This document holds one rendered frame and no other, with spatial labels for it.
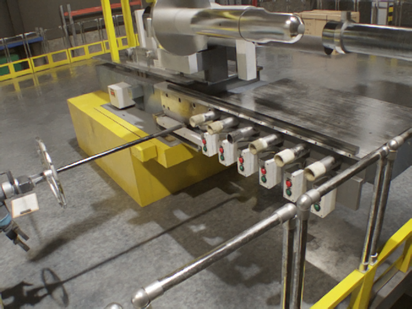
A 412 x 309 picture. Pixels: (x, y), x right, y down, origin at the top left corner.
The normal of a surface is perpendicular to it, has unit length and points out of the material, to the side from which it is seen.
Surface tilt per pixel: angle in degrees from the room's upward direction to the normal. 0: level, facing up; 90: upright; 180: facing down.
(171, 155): 90
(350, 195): 90
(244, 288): 0
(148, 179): 90
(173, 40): 90
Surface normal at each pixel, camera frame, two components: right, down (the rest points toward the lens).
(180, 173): 0.58, 0.33
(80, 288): -0.10, -0.88
